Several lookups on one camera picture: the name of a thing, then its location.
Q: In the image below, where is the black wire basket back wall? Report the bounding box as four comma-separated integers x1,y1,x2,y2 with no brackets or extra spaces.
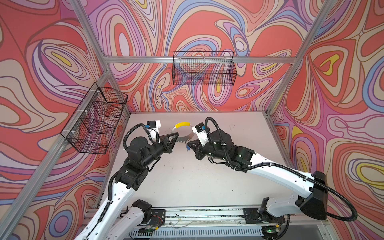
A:
172,51,238,86

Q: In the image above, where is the large keyring with yellow sleeve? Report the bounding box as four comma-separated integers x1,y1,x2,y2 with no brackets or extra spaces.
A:
171,122,195,143

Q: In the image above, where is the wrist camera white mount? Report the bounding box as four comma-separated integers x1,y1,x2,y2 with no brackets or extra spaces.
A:
146,120,161,143
192,123,209,147

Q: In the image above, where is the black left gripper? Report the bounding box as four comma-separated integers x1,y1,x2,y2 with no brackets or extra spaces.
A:
139,133,180,171

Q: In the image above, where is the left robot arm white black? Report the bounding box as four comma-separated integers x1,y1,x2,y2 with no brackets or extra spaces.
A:
76,121,179,240

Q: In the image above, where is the black wire basket wall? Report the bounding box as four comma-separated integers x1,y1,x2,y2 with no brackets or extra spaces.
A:
61,83,128,155
172,51,238,86

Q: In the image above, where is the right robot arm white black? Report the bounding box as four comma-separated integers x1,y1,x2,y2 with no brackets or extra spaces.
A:
187,117,358,222

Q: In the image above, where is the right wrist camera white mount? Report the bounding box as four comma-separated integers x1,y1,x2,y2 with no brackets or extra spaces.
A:
192,123,209,147

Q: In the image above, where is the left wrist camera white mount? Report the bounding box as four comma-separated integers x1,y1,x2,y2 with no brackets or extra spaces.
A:
146,120,161,143

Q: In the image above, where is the black wire basket left wall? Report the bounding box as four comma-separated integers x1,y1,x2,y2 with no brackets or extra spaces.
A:
61,83,128,155

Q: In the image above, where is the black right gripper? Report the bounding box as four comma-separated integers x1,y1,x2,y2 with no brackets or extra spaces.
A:
187,137,229,161

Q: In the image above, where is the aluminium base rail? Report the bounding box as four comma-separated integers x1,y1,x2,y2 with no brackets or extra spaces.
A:
80,205,331,240

